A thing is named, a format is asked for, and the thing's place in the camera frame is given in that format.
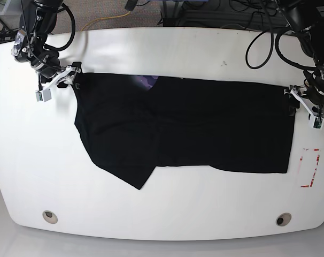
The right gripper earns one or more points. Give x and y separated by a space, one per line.
61 79

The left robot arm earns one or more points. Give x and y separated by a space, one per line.
306 23

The table cable grommet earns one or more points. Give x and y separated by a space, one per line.
50 217
283 219

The black tripod stand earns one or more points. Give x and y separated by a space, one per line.
6 33

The left table cable grommet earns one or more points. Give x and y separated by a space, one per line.
50 217

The right table cable grommet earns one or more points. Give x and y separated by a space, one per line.
283 219

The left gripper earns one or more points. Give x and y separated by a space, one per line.
310 97

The red tape rectangle marking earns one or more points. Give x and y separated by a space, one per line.
308 165

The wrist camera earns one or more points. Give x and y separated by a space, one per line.
43 95
315 122

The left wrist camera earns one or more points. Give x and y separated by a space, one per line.
315 122

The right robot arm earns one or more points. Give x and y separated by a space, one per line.
37 21

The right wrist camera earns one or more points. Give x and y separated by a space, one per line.
43 95

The black T-shirt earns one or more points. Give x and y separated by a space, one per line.
130 125

